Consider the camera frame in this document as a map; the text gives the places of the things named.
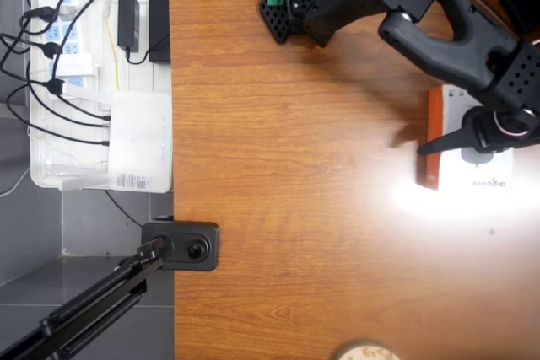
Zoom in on wide black power adapter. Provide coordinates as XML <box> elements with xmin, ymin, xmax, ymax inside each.
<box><xmin>148</xmin><ymin>0</ymin><xmax>172</xmax><ymax>64</ymax></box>

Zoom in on white charger plug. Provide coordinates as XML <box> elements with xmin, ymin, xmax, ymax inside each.
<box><xmin>56</xmin><ymin>53</ymin><xmax>96</xmax><ymax>78</ymax></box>

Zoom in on orange white mouse box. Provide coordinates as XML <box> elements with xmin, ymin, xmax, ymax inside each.
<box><xmin>415</xmin><ymin>84</ymin><xmax>516</xmax><ymax>192</ymax></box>

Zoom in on white router with antennas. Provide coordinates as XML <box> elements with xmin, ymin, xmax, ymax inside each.
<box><xmin>61</xmin><ymin>83</ymin><xmax>174</xmax><ymax>194</ymax></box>

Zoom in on round wooden coaster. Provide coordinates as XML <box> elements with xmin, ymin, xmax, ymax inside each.
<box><xmin>335</xmin><ymin>338</ymin><xmax>402</xmax><ymax>360</ymax></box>

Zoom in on black floor cable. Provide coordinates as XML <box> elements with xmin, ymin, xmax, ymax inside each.
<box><xmin>104</xmin><ymin>190</ymin><xmax>145</xmax><ymax>228</ymax></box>

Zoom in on black router cable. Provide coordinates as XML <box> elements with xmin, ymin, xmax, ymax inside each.
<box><xmin>27</xmin><ymin>60</ymin><xmax>111</xmax><ymax>121</ymax></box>
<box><xmin>6</xmin><ymin>85</ymin><xmax>111</xmax><ymax>128</ymax></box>
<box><xmin>27</xmin><ymin>81</ymin><xmax>111</xmax><ymax>145</ymax></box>

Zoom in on white power strip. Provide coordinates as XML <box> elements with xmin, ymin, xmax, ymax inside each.
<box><xmin>41</xmin><ymin>0</ymin><xmax>96</xmax><ymax>98</ymax></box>

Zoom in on black boom clamp base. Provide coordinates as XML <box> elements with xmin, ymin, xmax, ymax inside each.
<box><xmin>140</xmin><ymin>218</ymin><xmax>221</xmax><ymax>272</ymax></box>

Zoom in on white plastic cable tray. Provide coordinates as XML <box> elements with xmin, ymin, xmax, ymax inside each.
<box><xmin>30</xmin><ymin>0</ymin><xmax>175</xmax><ymax>193</ymax></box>

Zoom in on thin yellow cable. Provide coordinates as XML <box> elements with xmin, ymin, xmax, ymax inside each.
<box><xmin>104</xmin><ymin>0</ymin><xmax>122</xmax><ymax>92</ymax></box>

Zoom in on slim black power adapter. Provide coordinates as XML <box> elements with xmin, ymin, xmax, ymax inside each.
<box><xmin>116</xmin><ymin>0</ymin><xmax>141</xmax><ymax>53</ymax></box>

